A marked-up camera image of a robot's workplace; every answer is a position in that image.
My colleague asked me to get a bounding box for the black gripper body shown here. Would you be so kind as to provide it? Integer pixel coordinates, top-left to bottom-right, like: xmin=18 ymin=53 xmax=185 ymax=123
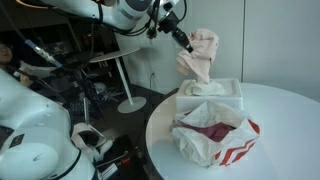
xmin=158 ymin=11 xmax=183 ymax=36

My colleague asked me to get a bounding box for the light pink cloth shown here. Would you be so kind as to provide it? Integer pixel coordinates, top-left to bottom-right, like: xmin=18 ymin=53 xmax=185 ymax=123
xmin=175 ymin=28 xmax=220 ymax=84

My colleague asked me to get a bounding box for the magenta cloth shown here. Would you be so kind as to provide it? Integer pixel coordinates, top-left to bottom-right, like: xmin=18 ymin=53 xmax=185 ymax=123
xmin=181 ymin=121 xmax=238 ymax=143

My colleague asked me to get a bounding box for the white red-striped plastic carrier bag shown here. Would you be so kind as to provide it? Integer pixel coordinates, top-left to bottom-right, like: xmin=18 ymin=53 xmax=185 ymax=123
xmin=170 ymin=100 xmax=261 ymax=168

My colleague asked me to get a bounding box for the round white side table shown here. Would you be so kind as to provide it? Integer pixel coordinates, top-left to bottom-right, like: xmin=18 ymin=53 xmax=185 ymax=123
xmin=89 ymin=46 xmax=147 ymax=114

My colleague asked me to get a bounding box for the white storage box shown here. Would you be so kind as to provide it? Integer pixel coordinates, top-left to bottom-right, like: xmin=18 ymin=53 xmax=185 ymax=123
xmin=175 ymin=78 xmax=244 ymax=113

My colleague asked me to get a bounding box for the white device on floor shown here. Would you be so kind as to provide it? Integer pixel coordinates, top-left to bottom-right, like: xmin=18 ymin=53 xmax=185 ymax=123
xmin=71 ymin=122 xmax=113 ymax=161

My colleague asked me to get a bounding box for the person with dark hair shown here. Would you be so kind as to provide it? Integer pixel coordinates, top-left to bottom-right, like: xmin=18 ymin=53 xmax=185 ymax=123
xmin=0 ymin=41 xmax=51 ymax=88

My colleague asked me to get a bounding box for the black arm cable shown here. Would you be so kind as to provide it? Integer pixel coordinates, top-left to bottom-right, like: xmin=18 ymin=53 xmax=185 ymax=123
xmin=96 ymin=0 xmax=188 ymax=36

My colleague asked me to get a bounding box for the blue-tipped cable connector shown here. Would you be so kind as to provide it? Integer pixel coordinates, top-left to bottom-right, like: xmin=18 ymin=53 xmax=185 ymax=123
xmin=24 ymin=39 xmax=63 ymax=68

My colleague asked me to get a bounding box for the red-handled clamp tool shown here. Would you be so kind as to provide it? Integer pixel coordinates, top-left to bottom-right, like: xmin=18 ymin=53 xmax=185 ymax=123
xmin=96 ymin=151 xmax=134 ymax=179

